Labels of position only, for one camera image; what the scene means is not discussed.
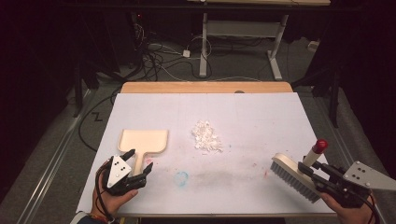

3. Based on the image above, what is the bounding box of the person's right hand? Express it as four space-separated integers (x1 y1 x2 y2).
319 191 378 224

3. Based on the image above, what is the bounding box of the pile of white paper scraps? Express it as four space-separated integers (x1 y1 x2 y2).
191 119 224 154

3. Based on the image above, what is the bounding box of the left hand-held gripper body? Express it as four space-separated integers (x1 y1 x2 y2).
102 154 148 197

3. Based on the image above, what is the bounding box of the white sleeve with coloured wristband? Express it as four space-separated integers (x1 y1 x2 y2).
69 210 120 224

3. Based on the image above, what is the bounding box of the tangle of floor cables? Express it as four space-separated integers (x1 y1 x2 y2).
132 22 216 82

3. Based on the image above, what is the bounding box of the metal floor rail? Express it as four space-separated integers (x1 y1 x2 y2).
17 88 96 224

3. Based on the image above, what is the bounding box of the person's left hand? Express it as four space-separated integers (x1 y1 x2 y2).
91 160 139 218

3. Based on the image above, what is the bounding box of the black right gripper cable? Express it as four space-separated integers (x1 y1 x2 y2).
363 194 382 224

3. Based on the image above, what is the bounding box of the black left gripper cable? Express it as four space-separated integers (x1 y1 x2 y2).
94 166 116 222

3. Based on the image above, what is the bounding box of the white table sheet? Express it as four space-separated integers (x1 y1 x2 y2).
76 91 336 217

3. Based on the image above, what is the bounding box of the cream plastic dustpan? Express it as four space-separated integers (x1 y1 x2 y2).
117 128 169 177

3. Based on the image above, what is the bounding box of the black floor cable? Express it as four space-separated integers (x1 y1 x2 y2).
78 88 123 153

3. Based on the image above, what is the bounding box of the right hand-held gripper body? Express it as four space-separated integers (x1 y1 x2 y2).
311 160 396 209

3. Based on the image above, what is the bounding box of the black stand leg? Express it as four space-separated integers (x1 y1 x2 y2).
72 60 84 119

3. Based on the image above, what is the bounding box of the white metal desk frame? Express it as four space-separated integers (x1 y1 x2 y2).
186 0 332 81

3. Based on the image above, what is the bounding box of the cream brush with red-tipped handle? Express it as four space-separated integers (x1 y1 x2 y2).
269 138 330 204

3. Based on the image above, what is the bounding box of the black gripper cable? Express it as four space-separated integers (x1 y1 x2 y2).
94 166 116 222
363 194 382 224

